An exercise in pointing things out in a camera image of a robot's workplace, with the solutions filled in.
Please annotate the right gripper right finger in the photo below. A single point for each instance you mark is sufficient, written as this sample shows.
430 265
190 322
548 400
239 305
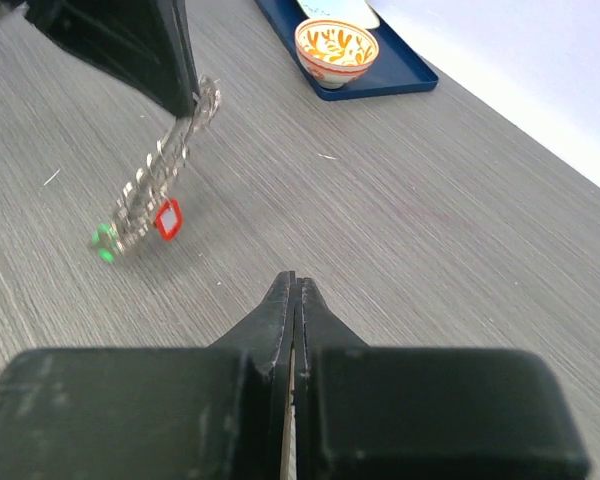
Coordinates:
366 412

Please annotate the green key tag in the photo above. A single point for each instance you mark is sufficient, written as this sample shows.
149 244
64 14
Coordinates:
104 242

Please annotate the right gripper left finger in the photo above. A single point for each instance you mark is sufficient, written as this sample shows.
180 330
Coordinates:
218 412

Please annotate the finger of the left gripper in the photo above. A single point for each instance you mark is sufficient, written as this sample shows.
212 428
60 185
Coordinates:
135 42
180 50

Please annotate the light green rectangular plate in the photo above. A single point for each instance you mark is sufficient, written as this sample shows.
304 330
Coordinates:
355 12

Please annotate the red patterned small bowl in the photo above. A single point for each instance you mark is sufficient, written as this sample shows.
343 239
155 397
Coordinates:
334 53

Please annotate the large metal keyring with rings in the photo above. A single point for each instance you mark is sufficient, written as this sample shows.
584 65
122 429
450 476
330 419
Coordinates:
141 198

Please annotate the dark blue tray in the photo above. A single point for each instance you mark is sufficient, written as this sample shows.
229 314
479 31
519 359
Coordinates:
399 70

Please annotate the red key tag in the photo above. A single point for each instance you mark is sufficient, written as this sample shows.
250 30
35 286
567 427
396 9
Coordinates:
169 219

